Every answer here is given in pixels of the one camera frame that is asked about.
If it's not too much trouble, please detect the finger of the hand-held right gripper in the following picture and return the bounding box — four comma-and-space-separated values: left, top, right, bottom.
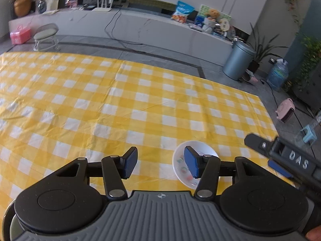
268, 160, 296, 180

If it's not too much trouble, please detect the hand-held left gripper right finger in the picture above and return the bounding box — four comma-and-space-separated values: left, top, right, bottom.
184, 146, 275, 201

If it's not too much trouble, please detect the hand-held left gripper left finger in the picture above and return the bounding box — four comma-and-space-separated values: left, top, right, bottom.
48, 147, 138, 200

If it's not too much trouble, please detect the small white sticker-print bowl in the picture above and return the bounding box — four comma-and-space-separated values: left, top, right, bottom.
173, 141, 220, 190

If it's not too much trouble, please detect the stainless steel bowl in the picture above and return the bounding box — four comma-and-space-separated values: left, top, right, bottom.
4, 198, 25, 241

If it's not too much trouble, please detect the person's right hand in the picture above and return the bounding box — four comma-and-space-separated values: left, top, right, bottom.
306, 227, 321, 241

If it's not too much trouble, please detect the small blue plastic stool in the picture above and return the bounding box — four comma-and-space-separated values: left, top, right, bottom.
300, 123, 319, 143

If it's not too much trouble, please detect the pink space heater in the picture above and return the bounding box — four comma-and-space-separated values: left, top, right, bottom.
275, 98, 295, 123

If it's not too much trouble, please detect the yellow checked tablecloth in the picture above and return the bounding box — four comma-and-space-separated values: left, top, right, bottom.
0, 51, 279, 241

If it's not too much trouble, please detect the blue water jug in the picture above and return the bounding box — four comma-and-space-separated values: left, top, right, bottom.
266, 58, 289, 91

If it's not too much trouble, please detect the pink slipper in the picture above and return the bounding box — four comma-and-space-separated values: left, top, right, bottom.
244, 69, 259, 84

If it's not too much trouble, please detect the trailing green ivy plant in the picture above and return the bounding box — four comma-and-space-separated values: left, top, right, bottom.
278, 0, 321, 91

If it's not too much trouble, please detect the grey trash bin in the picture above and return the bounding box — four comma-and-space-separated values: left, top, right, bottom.
223, 40, 256, 81

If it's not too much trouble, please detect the tall potted plant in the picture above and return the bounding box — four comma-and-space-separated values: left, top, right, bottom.
247, 22, 289, 72

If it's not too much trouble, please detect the white marble media cabinet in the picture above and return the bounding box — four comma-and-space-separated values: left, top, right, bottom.
9, 0, 251, 67

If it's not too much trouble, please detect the round hand fan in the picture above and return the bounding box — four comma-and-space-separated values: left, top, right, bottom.
218, 17, 231, 31

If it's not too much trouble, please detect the brown teddy bear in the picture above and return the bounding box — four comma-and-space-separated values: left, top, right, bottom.
207, 9, 221, 22

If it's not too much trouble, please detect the blue snack bag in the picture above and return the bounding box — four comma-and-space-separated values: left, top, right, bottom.
171, 0, 195, 23

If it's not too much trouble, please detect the green printed board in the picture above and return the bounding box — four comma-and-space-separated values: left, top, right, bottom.
199, 4, 231, 22

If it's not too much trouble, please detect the round white stool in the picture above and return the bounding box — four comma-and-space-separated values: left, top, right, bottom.
33, 23, 61, 52

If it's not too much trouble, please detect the white router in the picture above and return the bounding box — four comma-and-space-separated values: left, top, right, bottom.
92, 0, 114, 13

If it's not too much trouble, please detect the pink storage box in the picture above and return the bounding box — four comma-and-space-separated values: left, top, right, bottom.
10, 26, 31, 45

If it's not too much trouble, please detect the white paper bag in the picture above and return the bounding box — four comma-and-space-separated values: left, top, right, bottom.
46, 0, 61, 12

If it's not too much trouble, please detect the gold round vase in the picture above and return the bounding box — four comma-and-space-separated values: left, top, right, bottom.
14, 0, 33, 18

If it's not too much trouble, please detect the black power cable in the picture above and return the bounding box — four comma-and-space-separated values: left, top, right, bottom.
104, 9, 146, 46

